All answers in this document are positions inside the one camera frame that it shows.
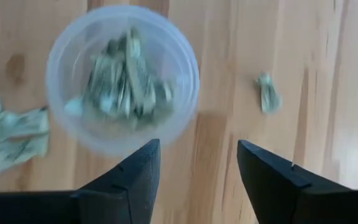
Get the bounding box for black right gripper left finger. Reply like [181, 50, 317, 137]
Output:
[72, 138, 162, 224]

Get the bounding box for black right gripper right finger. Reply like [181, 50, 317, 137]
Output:
[237, 139, 353, 224]

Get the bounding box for clear plastic cup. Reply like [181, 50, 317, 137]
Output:
[45, 4, 201, 156]

